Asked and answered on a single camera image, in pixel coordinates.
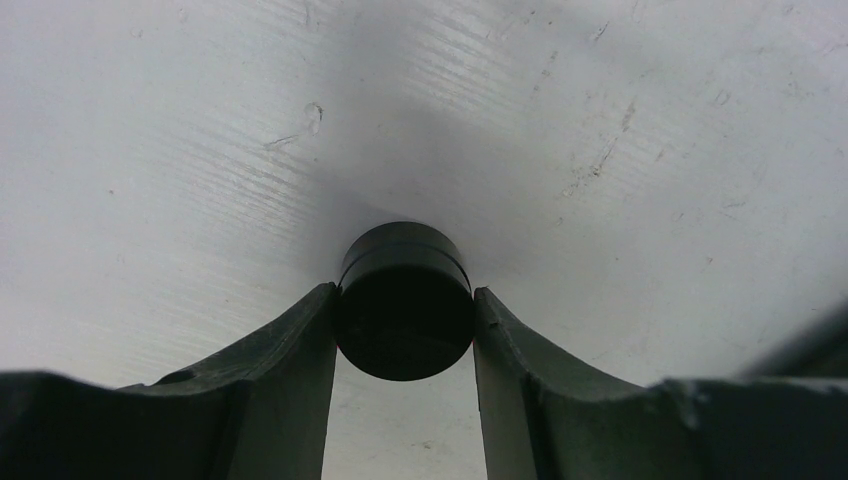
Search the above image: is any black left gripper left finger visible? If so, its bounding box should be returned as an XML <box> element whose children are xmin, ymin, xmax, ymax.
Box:
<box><xmin>1</xmin><ymin>283</ymin><xmax>337</xmax><ymax>479</ymax></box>

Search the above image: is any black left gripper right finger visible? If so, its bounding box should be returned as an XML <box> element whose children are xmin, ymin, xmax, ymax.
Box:
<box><xmin>473</xmin><ymin>288</ymin><xmax>847</xmax><ymax>479</ymax></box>

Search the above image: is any small black round jar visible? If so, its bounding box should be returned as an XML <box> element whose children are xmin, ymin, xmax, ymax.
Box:
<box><xmin>333</xmin><ymin>221</ymin><xmax>474</xmax><ymax>382</ymax></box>

